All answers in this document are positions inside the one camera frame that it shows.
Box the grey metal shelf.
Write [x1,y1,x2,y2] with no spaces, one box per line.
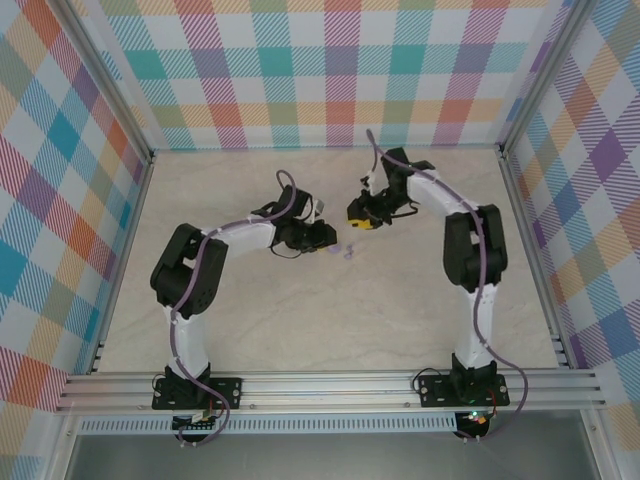
[49,413,619,480]

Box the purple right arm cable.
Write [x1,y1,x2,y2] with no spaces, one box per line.
[367,128,530,444]

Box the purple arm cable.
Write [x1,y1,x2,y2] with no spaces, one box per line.
[168,169,301,448]
[367,128,530,444]

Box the aluminium table edge rail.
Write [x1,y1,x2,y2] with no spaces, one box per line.
[497,149,574,371]
[88,152,157,376]

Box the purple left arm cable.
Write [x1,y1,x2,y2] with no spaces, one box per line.
[168,169,301,448]

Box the aluminium frame post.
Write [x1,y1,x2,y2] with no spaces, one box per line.
[497,0,591,161]
[54,0,157,164]

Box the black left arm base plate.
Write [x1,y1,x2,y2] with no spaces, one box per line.
[151,375,245,412]

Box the perforated grey cable tray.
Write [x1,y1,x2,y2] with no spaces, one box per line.
[77,417,459,436]

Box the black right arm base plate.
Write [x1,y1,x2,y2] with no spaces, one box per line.
[417,374,511,409]

